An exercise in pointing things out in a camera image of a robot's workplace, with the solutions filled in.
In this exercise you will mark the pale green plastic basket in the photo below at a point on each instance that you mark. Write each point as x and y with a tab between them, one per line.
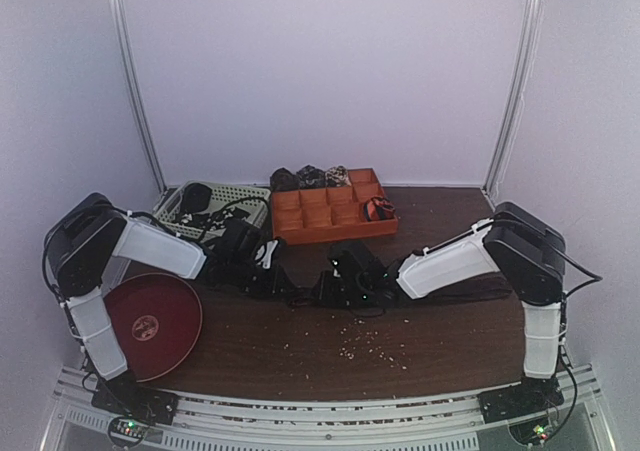
255	200

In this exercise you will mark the black white floral tie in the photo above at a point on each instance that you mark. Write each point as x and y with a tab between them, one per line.
211	221

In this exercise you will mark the aluminium corner post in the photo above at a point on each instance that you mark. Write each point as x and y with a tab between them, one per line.
511	117
134	93

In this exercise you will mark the aluminium corner post right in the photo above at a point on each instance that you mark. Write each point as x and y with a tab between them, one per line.
511	117

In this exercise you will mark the black rolled tie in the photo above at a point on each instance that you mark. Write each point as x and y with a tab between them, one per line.
195	198

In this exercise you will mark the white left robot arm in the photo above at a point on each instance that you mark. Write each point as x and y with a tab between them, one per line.
93	249

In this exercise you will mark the red navy striped tie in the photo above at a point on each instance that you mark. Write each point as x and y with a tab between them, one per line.
485	288

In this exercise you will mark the brown patterned rolled tie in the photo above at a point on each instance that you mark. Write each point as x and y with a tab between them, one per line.
283	180

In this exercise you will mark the aluminium corner post left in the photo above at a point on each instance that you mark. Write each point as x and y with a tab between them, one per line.
134	93

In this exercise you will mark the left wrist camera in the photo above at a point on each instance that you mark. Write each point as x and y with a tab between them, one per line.
244	243

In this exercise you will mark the orange wooden divider tray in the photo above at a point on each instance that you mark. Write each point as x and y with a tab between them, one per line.
310	216

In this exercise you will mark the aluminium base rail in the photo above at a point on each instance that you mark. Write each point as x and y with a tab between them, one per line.
440	422

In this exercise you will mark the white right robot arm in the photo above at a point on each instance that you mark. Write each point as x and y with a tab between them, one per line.
512	252

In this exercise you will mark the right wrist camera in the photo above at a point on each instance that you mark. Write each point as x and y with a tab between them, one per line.
354	260

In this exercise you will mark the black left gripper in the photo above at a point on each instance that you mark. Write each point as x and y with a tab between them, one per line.
274	286

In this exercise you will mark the beige patterned rolled tie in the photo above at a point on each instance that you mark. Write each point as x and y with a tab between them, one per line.
337	176

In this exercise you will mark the round red tray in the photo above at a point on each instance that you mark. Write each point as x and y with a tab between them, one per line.
157	319

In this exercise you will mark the orange navy rolled tie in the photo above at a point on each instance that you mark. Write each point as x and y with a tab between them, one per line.
378	208

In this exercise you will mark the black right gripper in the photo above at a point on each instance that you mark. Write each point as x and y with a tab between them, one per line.
331	283

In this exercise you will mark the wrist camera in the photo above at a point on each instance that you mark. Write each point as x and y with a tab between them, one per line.
354	260
244	243

